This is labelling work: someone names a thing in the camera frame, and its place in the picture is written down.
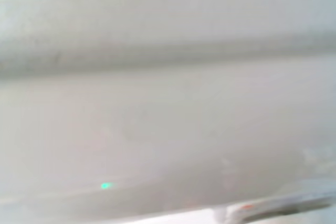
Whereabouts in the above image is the white electric stove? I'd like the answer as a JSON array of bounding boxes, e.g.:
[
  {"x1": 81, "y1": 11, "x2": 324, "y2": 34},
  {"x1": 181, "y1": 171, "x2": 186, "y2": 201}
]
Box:
[{"x1": 0, "y1": 0, "x2": 336, "y2": 224}]

